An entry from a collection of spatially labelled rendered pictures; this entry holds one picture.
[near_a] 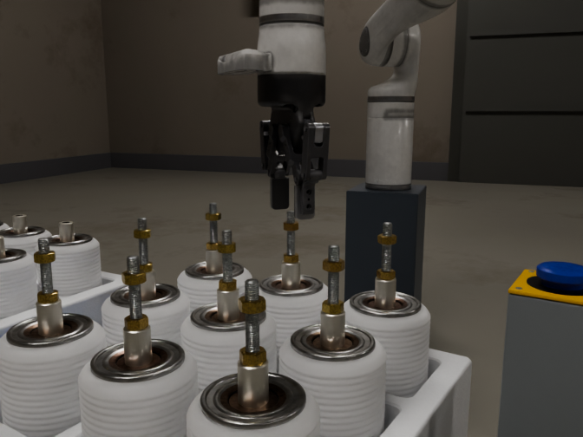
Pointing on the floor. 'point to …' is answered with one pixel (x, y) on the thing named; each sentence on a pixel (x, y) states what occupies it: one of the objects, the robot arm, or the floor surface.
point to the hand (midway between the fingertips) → (291, 202)
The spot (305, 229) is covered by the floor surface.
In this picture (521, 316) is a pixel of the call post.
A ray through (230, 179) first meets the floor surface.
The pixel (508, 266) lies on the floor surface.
